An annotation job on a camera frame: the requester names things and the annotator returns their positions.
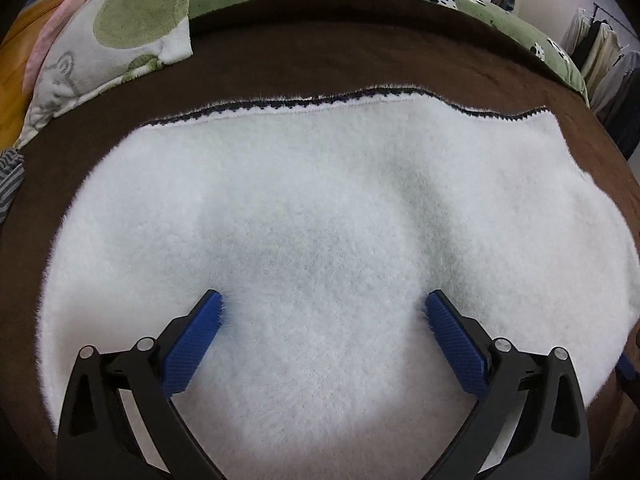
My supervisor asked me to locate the white fluffy cardigan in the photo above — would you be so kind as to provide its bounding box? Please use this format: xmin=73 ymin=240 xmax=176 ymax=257
xmin=38 ymin=91 xmax=639 ymax=479

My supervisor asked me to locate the clothes rack with garments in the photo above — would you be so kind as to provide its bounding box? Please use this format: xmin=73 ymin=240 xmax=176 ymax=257
xmin=561 ymin=4 xmax=639 ymax=159

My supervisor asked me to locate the grey striped garment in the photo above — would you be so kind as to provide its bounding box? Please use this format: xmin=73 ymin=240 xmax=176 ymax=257
xmin=0 ymin=148 xmax=25 ymax=223

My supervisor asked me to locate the wooden headboard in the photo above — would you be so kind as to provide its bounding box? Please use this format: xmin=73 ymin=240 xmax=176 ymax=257
xmin=0 ymin=0 xmax=64 ymax=148

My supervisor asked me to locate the white green fleece pillow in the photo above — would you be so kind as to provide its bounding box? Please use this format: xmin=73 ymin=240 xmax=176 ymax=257
xmin=13 ymin=0 xmax=192 ymax=148

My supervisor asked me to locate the pink pillow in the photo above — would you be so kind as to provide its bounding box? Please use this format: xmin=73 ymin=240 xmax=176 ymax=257
xmin=22 ymin=0 xmax=86 ymax=94

